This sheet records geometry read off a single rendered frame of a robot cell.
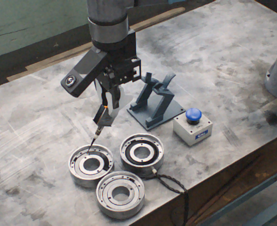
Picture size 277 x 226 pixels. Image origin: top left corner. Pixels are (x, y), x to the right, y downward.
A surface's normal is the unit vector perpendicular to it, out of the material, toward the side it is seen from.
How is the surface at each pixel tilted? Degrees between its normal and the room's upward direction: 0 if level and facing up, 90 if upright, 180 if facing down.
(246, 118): 0
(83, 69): 32
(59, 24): 90
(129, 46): 90
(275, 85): 73
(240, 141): 0
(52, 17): 90
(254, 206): 0
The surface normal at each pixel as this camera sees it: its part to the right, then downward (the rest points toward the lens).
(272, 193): -0.03, -0.72
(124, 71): 0.56, 0.57
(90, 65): -0.45, -0.39
